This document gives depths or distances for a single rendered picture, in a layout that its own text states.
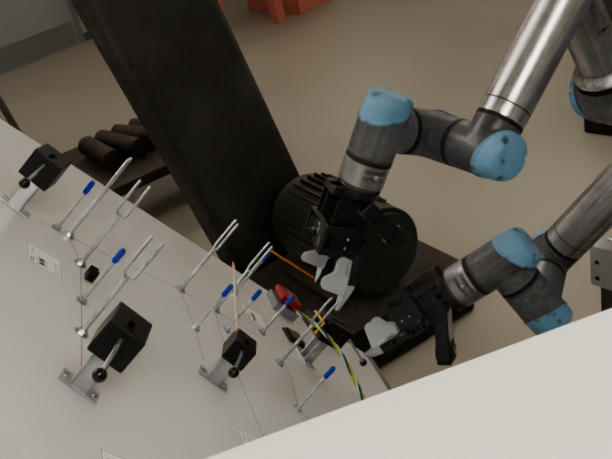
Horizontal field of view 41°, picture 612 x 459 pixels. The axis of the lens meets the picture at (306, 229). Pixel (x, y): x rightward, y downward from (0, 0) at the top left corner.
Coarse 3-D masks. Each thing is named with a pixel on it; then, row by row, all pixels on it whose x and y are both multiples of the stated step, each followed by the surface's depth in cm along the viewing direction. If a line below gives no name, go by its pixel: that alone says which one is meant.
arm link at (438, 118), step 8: (416, 112) 127; (424, 112) 129; (432, 112) 130; (440, 112) 130; (448, 112) 133; (424, 120) 127; (432, 120) 128; (440, 120) 127; (448, 120) 126; (424, 128) 127; (432, 128) 127; (440, 128) 126; (424, 136) 127; (432, 136) 126; (440, 136) 125; (416, 144) 127; (424, 144) 128; (432, 144) 126; (440, 144) 125; (408, 152) 129; (416, 152) 129; (424, 152) 129; (432, 152) 127; (440, 152) 126; (440, 160) 127
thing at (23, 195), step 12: (48, 144) 110; (36, 156) 105; (48, 156) 106; (60, 156) 109; (24, 168) 106; (36, 168) 106; (48, 168) 106; (60, 168) 106; (24, 180) 100; (36, 180) 106; (48, 180) 106; (24, 192) 108; (12, 204) 108; (24, 204) 108; (24, 216) 109
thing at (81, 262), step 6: (138, 180) 106; (132, 192) 107; (144, 192) 107; (126, 198) 107; (120, 204) 107; (132, 210) 108; (120, 216) 108; (126, 216) 108; (114, 222) 108; (108, 228) 108; (102, 234) 108; (96, 246) 108; (90, 252) 109; (84, 258) 109; (78, 264) 108; (84, 264) 109
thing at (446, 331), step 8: (440, 312) 141; (448, 312) 143; (440, 320) 142; (448, 320) 142; (440, 328) 142; (448, 328) 142; (440, 336) 142; (448, 336) 142; (440, 344) 142; (448, 344) 142; (440, 352) 143; (448, 352) 142; (440, 360) 143; (448, 360) 142
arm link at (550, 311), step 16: (544, 272) 140; (560, 272) 142; (528, 288) 135; (544, 288) 136; (560, 288) 140; (512, 304) 138; (528, 304) 136; (544, 304) 136; (560, 304) 137; (528, 320) 138; (544, 320) 137; (560, 320) 137
